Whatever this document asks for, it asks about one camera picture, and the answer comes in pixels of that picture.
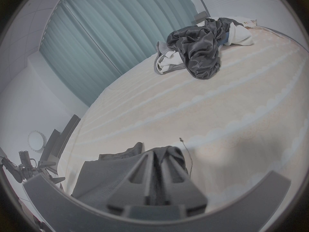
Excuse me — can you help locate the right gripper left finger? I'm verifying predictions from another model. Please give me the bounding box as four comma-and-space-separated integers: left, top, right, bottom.
106, 152, 155, 214

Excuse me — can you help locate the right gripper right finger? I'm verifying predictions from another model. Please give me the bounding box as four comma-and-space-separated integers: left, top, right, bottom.
156, 153, 208, 215

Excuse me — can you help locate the black T-shirt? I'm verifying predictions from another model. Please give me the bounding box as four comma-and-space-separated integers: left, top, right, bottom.
71, 137, 194, 208

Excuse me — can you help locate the pile of clothes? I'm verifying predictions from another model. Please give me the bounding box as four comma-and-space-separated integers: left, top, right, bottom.
154, 17, 255, 80

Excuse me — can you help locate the white round mirror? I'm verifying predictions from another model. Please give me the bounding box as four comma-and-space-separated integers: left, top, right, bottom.
28, 130, 45, 152

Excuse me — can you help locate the blue-green curtain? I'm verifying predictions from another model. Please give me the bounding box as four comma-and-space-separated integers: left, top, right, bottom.
61, 0, 201, 75
39, 1, 122, 107

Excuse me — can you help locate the bed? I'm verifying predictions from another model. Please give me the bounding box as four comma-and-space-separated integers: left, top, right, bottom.
57, 0, 309, 217

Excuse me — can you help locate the grey bedside table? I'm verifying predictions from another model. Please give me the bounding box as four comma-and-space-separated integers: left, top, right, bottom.
191, 12, 208, 25

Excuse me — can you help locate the white printed pillow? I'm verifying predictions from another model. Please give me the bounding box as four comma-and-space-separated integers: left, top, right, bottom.
241, 17, 258, 29

